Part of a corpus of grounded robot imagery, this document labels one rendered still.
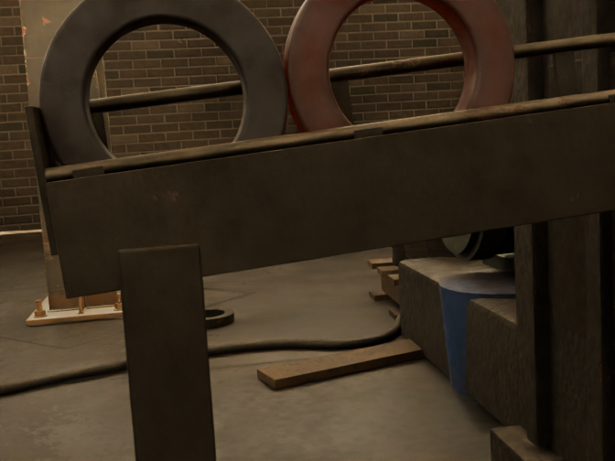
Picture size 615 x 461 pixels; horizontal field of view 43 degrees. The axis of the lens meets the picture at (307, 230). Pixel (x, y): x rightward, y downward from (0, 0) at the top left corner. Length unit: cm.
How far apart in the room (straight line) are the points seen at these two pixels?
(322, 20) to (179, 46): 612
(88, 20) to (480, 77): 30
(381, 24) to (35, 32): 425
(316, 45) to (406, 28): 641
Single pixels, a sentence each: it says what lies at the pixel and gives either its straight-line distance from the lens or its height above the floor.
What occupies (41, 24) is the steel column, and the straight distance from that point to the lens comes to 320.
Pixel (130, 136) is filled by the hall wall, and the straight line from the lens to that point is 670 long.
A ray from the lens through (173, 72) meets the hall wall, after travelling 671.
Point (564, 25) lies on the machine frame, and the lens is 132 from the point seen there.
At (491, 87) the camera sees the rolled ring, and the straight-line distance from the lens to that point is 66.
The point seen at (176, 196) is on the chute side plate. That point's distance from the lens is 58.
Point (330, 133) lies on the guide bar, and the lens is 60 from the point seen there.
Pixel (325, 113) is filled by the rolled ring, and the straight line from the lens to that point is 62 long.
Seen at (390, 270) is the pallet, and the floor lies 14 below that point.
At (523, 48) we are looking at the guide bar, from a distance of 74.
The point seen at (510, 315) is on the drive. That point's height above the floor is 25.
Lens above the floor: 64
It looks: 7 degrees down
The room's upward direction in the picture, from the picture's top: 3 degrees counter-clockwise
